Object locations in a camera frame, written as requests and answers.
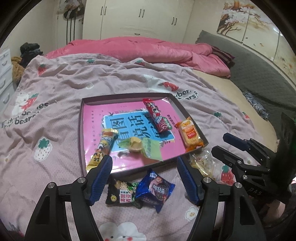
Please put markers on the yellow wafer bar packet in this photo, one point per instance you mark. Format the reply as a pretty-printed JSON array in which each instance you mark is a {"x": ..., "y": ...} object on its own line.
[{"x": 107, "y": 138}]

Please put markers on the dark clothes pile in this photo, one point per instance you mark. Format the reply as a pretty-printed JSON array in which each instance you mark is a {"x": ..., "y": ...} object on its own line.
[{"x": 28, "y": 52}]

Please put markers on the red candy tube packet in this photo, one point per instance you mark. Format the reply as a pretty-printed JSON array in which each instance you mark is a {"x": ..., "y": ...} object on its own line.
[{"x": 161, "y": 123}]

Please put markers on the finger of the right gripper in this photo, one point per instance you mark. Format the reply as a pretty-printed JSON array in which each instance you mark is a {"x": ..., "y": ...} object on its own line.
[
  {"x": 247, "y": 173},
  {"x": 240, "y": 142}
]

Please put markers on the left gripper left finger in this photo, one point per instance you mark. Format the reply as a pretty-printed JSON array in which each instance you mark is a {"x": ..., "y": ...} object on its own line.
[{"x": 49, "y": 219}]

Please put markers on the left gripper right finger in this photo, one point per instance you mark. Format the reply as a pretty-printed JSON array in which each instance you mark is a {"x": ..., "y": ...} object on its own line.
[{"x": 240, "y": 219}]

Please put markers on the dark shallow box tray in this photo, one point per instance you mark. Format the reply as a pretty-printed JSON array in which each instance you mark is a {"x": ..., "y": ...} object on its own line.
[{"x": 138, "y": 132}]

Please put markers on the pink Chinese workbook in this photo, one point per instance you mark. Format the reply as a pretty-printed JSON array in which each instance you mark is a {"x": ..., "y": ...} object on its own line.
[{"x": 131, "y": 132}]

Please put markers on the patterned dark cloth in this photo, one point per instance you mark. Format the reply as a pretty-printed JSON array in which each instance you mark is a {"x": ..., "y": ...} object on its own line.
[{"x": 262, "y": 112}]

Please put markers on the white drawer cabinet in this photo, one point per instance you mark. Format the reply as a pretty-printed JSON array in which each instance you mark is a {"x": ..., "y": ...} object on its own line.
[{"x": 6, "y": 80}]

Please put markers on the orange rice cracker packet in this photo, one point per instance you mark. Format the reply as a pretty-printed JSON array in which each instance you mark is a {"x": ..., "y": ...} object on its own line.
[{"x": 189, "y": 134}]

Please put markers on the grey bed headboard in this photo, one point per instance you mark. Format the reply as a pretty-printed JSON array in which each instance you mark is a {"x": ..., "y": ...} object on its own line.
[{"x": 251, "y": 73}]

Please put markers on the striped dark pillow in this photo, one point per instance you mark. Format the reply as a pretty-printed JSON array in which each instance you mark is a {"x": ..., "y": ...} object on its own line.
[{"x": 226, "y": 58}]

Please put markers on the white wardrobe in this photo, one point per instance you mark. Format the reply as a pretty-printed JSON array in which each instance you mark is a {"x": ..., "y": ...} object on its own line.
[{"x": 164, "y": 20}]

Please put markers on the clear meat floss cake packet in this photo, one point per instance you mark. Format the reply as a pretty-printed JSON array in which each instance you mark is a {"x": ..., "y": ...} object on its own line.
[{"x": 204, "y": 162}]

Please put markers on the pink quilt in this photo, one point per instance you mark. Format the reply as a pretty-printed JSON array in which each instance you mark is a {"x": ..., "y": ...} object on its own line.
[{"x": 197, "y": 56}]

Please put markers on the green pouch with yellow cake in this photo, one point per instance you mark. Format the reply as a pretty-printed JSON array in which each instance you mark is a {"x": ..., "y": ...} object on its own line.
[{"x": 146, "y": 146}]

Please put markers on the black green pea packet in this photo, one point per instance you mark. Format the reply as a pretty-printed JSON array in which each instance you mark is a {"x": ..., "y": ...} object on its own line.
[{"x": 121, "y": 192}]

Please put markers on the hanging bags on rack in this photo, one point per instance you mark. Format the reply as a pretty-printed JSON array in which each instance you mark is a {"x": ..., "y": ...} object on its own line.
[{"x": 71, "y": 8}]

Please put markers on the blue oreo packet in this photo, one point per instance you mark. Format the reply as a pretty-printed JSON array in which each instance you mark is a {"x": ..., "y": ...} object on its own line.
[{"x": 154, "y": 190}]

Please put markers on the tree wall painting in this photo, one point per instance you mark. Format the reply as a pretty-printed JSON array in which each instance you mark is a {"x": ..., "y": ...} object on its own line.
[{"x": 244, "y": 22}]

